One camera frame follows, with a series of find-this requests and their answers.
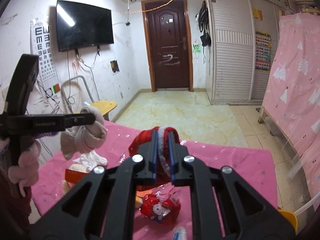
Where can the orange cardboard box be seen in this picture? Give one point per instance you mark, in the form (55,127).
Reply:
(74,177)

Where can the black wall television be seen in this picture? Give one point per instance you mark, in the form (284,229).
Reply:
(80,25)

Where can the red santa hat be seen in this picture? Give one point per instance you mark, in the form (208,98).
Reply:
(153,145)

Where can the pink star tablecloth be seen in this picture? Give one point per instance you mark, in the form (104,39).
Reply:
(254,165)

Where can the colourful grid poster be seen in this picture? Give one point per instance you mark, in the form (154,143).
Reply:
(263,51)

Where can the left gloved hand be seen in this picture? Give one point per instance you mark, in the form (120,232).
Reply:
(26,173)

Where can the beige knitted sock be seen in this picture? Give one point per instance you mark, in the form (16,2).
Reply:
(84,138)

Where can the red hello kitty bag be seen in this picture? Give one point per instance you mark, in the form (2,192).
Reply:
(159,208)

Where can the white tissue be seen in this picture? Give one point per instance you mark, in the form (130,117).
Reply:
(87,161)

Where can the white louvered wardrobe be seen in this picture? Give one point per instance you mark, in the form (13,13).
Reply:
(231,77)

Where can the dark brown door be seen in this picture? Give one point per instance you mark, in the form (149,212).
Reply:
(168,44)

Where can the black hanging bags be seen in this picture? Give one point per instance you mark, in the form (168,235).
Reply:
(203,23)

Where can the eye chart poster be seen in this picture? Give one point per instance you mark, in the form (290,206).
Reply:
(41,45)

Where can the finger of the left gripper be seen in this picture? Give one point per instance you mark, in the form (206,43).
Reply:
(72,120)

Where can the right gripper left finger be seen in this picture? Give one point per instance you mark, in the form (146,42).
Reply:
(99,206)

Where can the wooden bed frame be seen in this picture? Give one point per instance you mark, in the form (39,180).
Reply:
(287,147)

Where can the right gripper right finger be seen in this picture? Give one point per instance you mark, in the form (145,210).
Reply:
(223,204)

